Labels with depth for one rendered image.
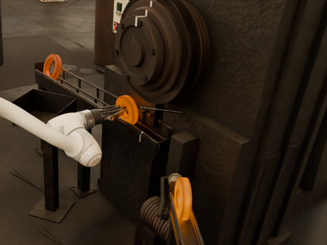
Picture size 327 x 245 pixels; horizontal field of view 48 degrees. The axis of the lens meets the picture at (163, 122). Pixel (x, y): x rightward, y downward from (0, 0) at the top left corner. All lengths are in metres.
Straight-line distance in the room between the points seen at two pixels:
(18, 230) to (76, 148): 0.88
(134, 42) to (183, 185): 0.60
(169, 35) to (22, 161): 1.71
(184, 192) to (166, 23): 0.64
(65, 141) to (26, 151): 1.45
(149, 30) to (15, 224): 1.40
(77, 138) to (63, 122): 0.14
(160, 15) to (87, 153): 0.62
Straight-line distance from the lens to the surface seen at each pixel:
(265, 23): 1.37
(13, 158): 2.86
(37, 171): 2.69
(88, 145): 1.52
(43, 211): 2.35
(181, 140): 1.53
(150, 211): 1.59
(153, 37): 1.41
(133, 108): 1.77
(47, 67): 2.63
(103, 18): 4.48
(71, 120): 1.63
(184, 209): 1.30
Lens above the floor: 1.55
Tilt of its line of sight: 27 degrees down
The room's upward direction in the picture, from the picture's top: 7 degrees clockwise
